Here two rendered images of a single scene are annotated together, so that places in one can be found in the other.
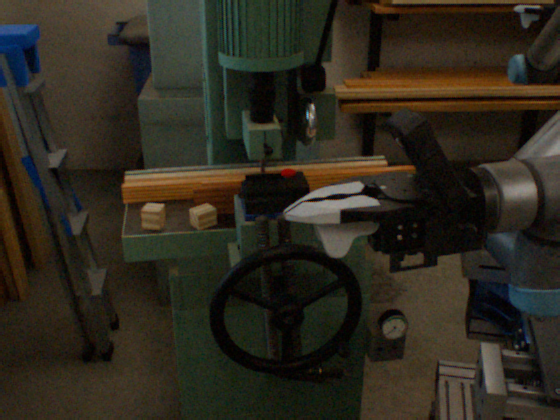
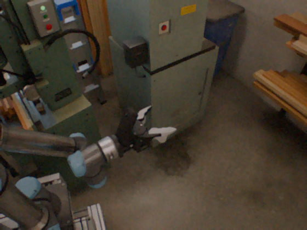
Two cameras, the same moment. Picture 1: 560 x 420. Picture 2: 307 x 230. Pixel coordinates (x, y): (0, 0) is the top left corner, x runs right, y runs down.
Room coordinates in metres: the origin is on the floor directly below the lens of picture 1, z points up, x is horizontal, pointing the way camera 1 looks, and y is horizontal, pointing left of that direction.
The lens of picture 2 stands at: (1.56, -1.19, 1.85)
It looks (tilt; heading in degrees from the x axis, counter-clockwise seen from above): 49 degrees down; 59
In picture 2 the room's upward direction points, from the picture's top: straight up
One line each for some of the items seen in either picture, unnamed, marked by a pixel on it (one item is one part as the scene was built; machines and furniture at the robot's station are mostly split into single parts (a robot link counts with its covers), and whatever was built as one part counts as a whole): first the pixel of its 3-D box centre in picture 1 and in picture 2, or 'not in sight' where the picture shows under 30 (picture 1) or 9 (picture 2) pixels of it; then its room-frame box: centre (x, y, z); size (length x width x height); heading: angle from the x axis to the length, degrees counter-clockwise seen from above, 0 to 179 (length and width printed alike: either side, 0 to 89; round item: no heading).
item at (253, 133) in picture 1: (262, 136); (9, 88); (1.31, 0.04, 1.03); 0.14 x 0.07 x 0.09; 9
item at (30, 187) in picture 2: not in sight; (30, 195); (1.29, -0.65, 0.98); 0.13 x 0.12 x 0.14; 93
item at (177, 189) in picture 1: (272, 183); (15, 104); (1.29, 0.02, 0.92); 0.67 x 0.02 x 0.04; 99
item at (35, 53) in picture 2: (313, 27); (35, 57); (1.52, -0.08, 1.23); 0.09 x 0.08 x 0.15; 9
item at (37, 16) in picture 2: not in sight; (44, 17); (1.63, -0.05, 1.40); 0.10 x 0.06 x 0.16; 9
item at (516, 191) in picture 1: (496, 196); not in sight; (0.60, -0.23, 1.22); 0.08 x 0.05 x 0.08; 12
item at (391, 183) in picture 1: (427, 213); not in sight; (0.58, -0.15, 1.21); 0.12 x 0.08 x 0.09; 102
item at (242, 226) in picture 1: (272, 226); not in sight; (1.10, 0.02, 0.92); 0.15 x 0.13 x 0.09; 99
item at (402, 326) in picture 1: (392, 325); (14, 172); (1.12, -0.25, 0.65); 0.06 x 0.04 x 0.08; 99
